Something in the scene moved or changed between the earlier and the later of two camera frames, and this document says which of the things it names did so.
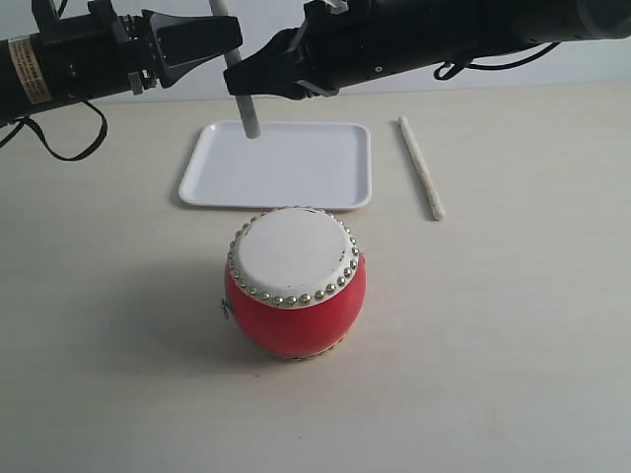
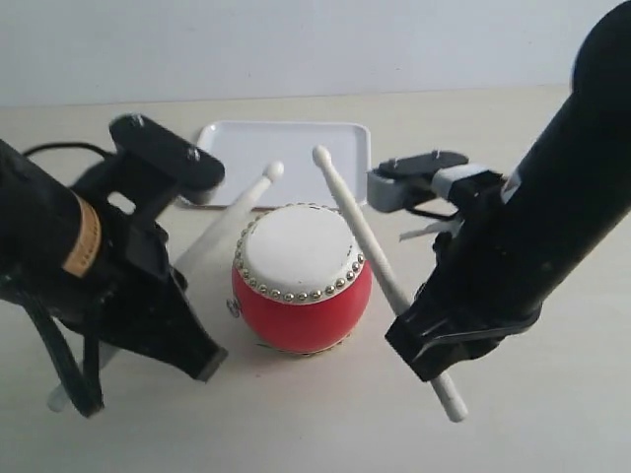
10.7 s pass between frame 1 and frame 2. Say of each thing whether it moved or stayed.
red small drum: stayed
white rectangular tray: stayed
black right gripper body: moved
